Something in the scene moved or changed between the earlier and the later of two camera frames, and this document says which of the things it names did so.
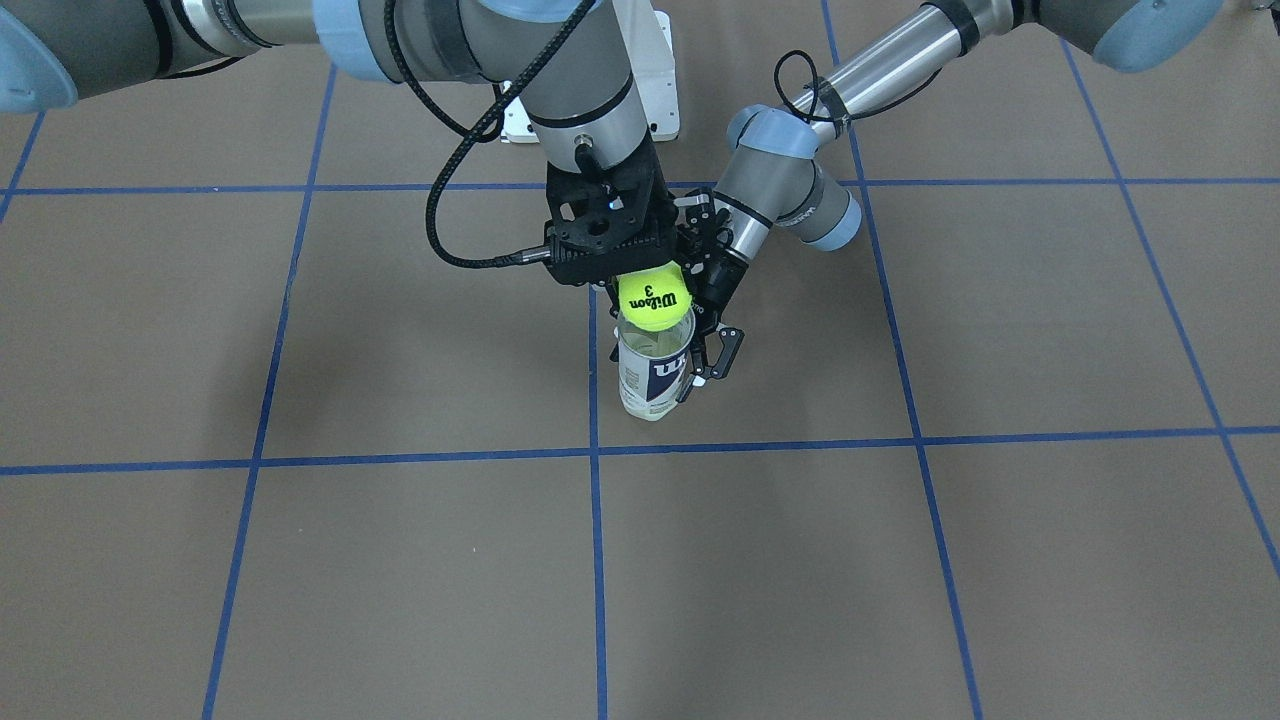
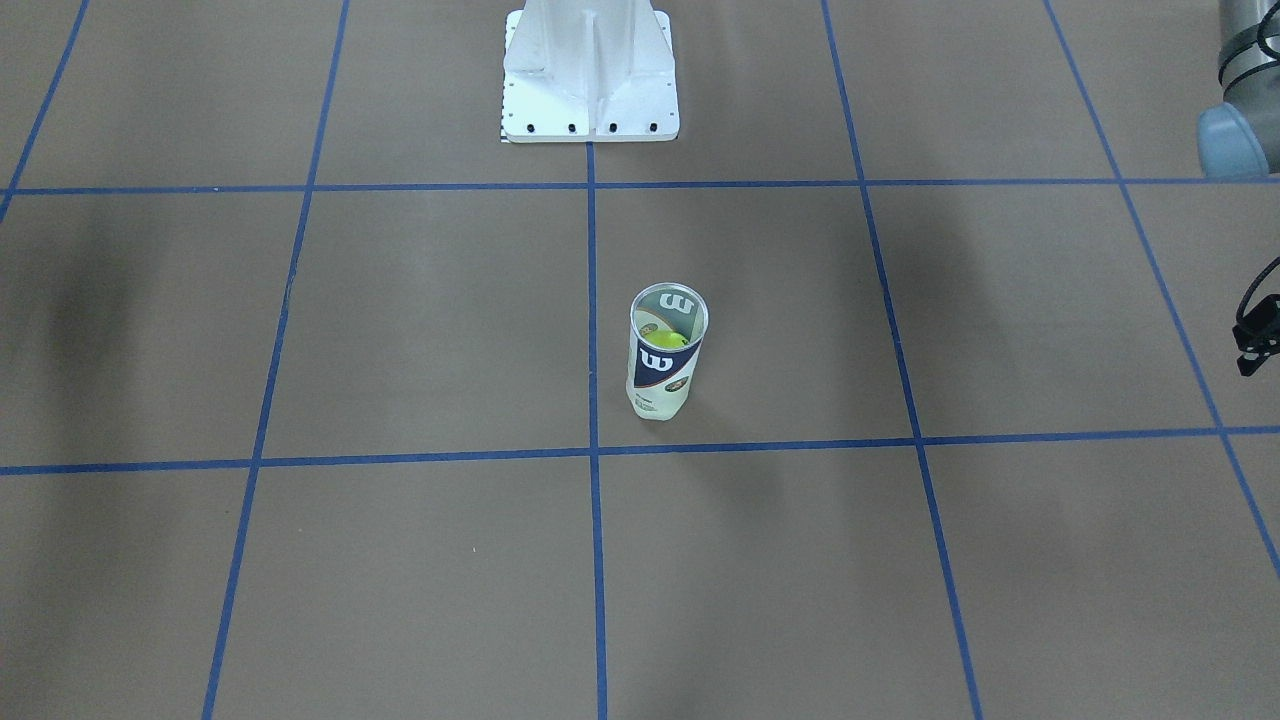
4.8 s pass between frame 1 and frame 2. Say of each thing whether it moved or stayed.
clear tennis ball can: stayed
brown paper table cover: stayed
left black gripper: moved
